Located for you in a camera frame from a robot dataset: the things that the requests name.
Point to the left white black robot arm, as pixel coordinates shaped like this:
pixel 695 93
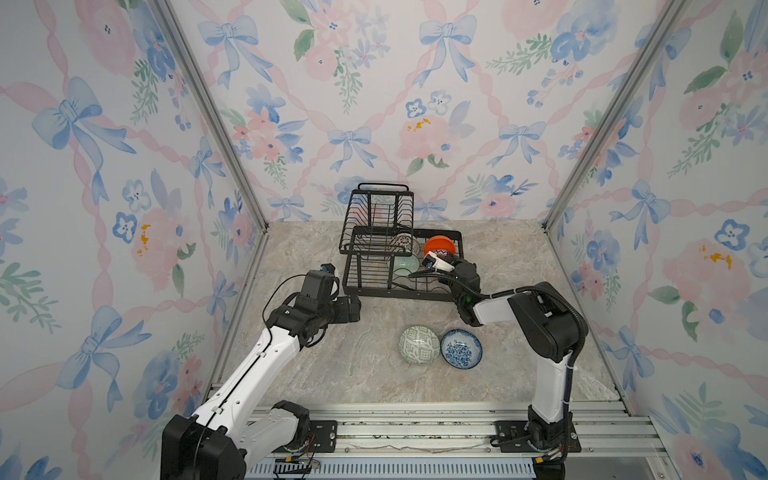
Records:
pixel 219 440

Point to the orange plastic bowl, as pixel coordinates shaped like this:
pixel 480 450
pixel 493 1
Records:
pixel 440 242

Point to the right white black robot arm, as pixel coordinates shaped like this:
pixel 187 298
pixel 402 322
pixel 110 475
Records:
pixel 555 331

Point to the left aluminium corner post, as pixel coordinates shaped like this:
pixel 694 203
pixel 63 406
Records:
pixel 180 47

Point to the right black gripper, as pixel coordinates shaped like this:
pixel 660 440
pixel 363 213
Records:
pixel 459 265

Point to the white patterned lattice bowl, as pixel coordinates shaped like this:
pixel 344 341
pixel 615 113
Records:
pixel 412 244

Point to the green white patterned bowl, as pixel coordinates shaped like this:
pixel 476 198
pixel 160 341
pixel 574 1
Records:
pixel 419 345

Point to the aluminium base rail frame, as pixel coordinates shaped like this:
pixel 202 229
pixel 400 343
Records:
pixel 452 441

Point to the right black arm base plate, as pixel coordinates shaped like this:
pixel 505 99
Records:
pixel 519 436

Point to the black wire dish rack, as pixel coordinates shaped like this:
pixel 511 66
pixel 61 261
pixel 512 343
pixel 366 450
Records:
pixel 383 248

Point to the aluminium corner post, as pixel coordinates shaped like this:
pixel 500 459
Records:
pixel 659 34
pixel 180 47

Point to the mint green ribbed bowl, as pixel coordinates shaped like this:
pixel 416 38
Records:
pixel 403 266

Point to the right aluminium corner post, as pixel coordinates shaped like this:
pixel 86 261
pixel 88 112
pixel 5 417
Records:
pixel 659 34

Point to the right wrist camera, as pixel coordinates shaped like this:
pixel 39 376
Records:
pixel 440 260

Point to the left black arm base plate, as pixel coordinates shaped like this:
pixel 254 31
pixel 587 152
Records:
pixel 321 437

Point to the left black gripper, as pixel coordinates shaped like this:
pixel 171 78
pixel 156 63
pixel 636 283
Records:
pixel 344 315

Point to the blue white floral bowl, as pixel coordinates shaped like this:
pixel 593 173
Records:
pixel 461 349

